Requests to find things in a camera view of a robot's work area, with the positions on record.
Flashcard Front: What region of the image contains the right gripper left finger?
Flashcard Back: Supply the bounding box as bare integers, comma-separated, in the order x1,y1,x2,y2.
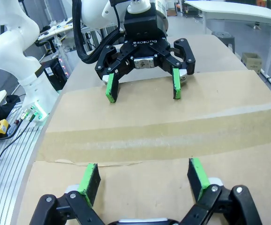
34,163,109,225

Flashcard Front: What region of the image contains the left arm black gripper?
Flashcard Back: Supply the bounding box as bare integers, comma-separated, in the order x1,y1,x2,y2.
95,35,196,103

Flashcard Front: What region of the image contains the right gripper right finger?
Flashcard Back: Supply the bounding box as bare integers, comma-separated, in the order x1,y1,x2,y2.
181,158,264,225

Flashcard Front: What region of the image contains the large cardboard shipping box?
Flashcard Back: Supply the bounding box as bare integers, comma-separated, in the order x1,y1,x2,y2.
18,69,271,225

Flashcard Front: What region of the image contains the small open cardboard box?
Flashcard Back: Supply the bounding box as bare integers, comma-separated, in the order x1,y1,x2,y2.
241,52,264,71

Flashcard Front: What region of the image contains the black computer case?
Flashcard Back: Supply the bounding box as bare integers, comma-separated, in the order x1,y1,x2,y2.
41,57,69,91

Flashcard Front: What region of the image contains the black round stool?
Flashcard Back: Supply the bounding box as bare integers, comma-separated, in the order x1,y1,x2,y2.
211,30,236,54

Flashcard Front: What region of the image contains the yellow emergency stop button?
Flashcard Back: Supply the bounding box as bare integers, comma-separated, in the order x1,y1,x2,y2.
0,117,11,138

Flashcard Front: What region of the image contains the cluttered white desk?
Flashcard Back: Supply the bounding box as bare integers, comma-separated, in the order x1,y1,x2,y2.
38,16,75,68

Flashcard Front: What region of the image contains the black cloth bag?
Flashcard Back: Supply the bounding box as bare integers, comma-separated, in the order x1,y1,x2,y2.
0,93,21,120

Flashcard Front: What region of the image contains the white office table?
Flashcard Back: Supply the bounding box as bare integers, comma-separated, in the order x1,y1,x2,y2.
184,0,271,87

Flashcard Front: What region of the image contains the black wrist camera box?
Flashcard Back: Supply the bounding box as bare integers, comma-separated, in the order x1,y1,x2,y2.
124,10,157,40

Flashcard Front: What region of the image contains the aluminium slotted base plate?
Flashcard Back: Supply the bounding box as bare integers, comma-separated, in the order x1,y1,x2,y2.
0,103,44,225

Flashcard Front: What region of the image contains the black corrugated cable bundle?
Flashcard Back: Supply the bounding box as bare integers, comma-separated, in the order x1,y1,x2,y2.
71,0,126,64

